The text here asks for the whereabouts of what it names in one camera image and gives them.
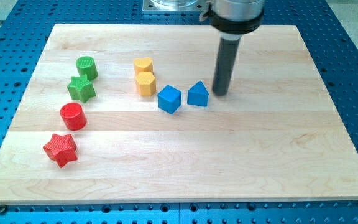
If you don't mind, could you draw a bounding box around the blue triangle block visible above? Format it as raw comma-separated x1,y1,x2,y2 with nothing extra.
187,81,209,107

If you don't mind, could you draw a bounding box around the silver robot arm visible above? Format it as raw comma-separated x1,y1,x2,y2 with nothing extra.
199,0,265,41

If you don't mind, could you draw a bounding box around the green star block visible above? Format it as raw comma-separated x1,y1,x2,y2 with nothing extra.
67,74,96,103

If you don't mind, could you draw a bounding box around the red star block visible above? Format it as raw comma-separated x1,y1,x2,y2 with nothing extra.
43,134,78,168

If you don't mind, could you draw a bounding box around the blue cube block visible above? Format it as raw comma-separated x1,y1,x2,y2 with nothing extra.
157,85,181,114

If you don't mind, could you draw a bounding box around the yellow hexagon block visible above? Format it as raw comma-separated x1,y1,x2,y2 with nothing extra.
135,72,156,96

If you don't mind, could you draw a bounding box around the yellow heart block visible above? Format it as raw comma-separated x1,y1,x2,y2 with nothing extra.
133,57,153,76

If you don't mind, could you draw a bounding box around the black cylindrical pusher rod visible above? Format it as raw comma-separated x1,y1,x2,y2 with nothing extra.
212,38,240,96

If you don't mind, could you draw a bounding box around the light wooden board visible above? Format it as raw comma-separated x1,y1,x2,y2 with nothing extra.
0,24,358,205

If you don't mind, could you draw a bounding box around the green cylinder block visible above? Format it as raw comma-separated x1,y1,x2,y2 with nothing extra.
75,56,98,81

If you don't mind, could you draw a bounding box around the red cylinder block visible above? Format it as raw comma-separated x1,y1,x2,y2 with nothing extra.
60,103,87,131

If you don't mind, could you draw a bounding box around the blue perforated table plate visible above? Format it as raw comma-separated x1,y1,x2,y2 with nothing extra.
0,1,358,223

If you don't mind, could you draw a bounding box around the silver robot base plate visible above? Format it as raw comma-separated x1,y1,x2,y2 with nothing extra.
142,0,207,13

